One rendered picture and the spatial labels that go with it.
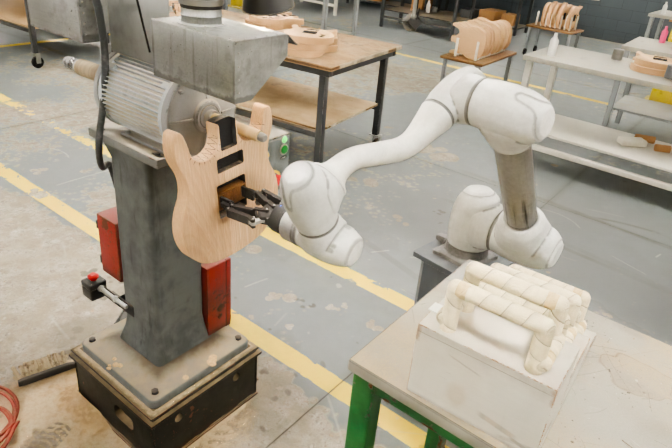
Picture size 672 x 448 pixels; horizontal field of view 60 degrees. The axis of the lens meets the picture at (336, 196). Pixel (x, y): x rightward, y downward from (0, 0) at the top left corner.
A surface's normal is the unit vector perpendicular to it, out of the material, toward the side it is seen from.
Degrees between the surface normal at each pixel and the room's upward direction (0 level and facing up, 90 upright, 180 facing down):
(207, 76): 90
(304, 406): 0
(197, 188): 89
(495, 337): 0
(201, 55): 90
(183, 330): 81
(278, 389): 0
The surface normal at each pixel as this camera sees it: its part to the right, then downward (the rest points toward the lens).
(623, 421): 0.08, -0.89
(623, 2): -0.62, 0.30
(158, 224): 0.78, 0.33
